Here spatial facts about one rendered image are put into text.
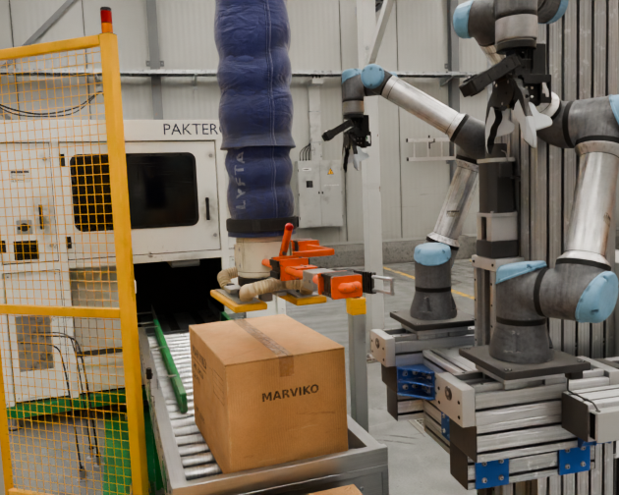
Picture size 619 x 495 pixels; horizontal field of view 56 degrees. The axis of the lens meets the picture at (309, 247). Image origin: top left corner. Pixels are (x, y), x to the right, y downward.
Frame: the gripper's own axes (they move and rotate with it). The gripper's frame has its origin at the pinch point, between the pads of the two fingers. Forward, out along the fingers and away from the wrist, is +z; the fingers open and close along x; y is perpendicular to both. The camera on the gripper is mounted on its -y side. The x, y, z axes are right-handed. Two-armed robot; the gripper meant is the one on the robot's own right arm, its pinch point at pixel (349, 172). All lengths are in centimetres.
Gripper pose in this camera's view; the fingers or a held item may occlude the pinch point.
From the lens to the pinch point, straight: 210.6
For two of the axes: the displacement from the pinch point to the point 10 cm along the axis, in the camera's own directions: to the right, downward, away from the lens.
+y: 9.7, -0.6, 2.3
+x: -2.3, -0.9, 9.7
